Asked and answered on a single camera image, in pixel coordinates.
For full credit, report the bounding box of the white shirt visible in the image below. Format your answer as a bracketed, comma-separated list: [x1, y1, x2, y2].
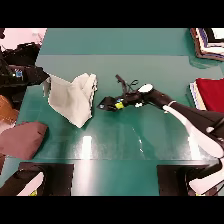
[42, 72, 98, 129]

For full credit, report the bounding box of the white and blue folded garment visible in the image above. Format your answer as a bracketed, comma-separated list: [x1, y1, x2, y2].
[189, 81, 208, 112]

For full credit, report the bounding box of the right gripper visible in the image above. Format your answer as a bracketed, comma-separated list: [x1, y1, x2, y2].
[96, 95, 130, 113]

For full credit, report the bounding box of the tan brown garment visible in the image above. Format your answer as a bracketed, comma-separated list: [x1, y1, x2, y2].
[0, 94, 20, 126]

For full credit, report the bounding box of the red garment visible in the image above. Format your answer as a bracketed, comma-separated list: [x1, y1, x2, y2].
[195, 77, 224, 114]

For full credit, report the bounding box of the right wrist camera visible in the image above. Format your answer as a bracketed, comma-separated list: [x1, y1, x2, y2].
[114, 74, 140, 97]

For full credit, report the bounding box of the maroon brown garment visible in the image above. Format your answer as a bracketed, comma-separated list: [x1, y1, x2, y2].
[0, 121, 50, 161]

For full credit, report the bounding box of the black garment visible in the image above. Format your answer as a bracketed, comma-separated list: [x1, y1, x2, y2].
[0, 41, 42, 67]

